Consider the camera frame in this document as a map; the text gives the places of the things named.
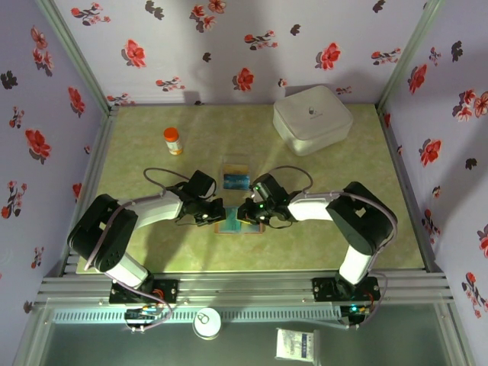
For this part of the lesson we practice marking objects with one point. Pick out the small electronics board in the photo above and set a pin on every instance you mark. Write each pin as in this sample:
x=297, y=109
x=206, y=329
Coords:
x=354, y=309
x=139, y=314

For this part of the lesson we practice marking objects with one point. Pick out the aluminium side rail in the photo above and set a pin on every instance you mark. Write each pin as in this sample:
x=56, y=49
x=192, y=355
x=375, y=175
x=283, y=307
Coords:
x=409, y=190
x=97, y=171

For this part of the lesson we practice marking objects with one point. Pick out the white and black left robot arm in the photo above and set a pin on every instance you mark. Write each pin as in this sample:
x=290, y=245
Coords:
x=160, y=209

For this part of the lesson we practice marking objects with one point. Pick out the silver tin can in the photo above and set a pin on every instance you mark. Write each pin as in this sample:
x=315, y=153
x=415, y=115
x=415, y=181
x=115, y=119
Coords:
x=207, y=324

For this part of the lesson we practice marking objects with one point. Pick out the white zippered case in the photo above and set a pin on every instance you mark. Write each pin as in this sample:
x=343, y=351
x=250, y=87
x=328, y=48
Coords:
x=312, y=122

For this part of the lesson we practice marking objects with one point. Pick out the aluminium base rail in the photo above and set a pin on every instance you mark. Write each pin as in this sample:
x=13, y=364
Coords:
x=248, y=286

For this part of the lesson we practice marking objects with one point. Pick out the white paper packet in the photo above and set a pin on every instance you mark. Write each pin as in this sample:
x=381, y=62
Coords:
x=297, y=345

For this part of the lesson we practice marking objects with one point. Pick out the aluminium frame post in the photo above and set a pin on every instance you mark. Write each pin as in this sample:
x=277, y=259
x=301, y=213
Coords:
x=405, y=57
x=80, y=57

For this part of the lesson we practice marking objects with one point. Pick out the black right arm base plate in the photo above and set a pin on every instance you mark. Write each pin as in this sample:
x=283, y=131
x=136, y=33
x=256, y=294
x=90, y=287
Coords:
x=324, y=289

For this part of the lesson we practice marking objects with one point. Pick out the teal credit card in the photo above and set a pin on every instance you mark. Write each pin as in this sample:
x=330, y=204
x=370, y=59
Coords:
x=232, y=223

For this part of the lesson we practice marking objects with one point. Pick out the blue credit card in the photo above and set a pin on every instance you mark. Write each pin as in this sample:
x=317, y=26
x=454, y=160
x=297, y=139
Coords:
x=236, y=182

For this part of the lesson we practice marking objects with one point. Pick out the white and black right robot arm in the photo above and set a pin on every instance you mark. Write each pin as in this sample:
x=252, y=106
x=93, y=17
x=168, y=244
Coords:
x=312, y=207

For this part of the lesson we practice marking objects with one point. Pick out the gold credit card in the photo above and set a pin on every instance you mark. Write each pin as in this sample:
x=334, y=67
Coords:
x=236, y=169

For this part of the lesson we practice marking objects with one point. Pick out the brown folding card holder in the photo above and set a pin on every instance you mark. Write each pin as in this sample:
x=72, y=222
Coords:
x=255, y=228

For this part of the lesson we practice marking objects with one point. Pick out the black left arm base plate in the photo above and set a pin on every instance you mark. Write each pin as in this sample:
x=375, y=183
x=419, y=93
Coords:
x=167, y=290

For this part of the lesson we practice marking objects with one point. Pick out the orange pill bottle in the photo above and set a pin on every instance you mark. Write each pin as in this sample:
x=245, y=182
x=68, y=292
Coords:
x=174, y=145

